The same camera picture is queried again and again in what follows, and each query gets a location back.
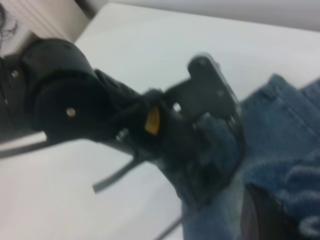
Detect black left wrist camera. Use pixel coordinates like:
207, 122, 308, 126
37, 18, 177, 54
187, 53, 242, 121

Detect blue denim pants basketball print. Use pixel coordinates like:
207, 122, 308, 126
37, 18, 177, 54
159, 72, 320, 240

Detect white ribbed panel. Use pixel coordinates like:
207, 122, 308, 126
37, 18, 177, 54
0, 0, 101, 58

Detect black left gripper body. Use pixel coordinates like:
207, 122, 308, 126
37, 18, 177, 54
124, 82, 208, 176

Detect black braided cable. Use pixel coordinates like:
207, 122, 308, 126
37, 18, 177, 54
92, 147, 142, 194

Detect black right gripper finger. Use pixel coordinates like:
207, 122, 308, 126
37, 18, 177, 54
241, 184, 301, 240

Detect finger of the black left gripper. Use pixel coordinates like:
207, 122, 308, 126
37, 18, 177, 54
207, 149, 240, 193
178, 159, 213, 208

